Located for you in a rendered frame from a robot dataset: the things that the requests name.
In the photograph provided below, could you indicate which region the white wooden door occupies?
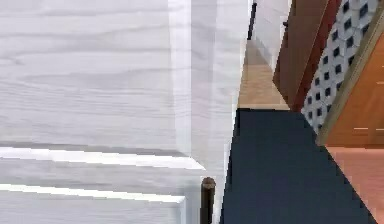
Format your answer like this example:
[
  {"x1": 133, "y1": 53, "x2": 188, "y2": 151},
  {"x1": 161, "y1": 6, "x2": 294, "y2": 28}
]
[{"x1": 0, "y1": 0, "x2": 254, "y2": 224}]

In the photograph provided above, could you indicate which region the brown wooden door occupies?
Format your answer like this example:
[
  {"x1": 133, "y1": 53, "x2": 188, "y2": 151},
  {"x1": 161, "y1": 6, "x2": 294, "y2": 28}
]
[{"x1": 272, "y1": 0, "x2": 343, "y2": 113}]

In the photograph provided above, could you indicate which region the dark brown door handle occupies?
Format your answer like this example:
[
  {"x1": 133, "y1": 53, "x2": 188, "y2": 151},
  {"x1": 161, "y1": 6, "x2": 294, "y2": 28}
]
[{"x1": 199, "y1": 176, "x2": 217, "y2": 224}]

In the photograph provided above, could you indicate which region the black bar handle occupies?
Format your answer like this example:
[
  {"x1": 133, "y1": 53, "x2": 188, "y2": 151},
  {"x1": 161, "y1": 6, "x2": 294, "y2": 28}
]
[{"x1": 246, "y1": 1, "x2": 258, "y2": 41}]

